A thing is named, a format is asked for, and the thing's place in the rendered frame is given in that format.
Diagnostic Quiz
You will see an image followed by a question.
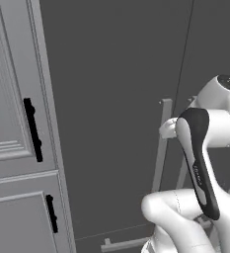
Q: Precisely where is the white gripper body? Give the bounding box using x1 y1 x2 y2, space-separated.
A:
158 117 180 140

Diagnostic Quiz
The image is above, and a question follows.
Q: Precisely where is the dark grey fridge door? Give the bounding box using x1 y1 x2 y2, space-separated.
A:
38 0 195 242
171 0 230 199

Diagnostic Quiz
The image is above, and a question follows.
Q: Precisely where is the dark grey fridge drawer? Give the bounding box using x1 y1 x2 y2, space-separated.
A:
74 222 154 253

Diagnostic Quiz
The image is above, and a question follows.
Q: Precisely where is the tall grey cupboard door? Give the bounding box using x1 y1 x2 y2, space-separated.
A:
0 0 60 182

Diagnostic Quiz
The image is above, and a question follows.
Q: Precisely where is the short grey cupboard door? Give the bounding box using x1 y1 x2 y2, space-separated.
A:
0 170 77 253

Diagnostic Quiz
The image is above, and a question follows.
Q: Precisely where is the silver fridge drawer handle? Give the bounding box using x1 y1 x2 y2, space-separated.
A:
100 235 153 253

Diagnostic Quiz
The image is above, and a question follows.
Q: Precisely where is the long black cupboard handle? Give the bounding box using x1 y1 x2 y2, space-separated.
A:
23 97 44 164

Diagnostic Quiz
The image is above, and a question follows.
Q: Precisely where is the short black cupboard handle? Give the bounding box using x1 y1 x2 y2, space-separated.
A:
44 194 59 234

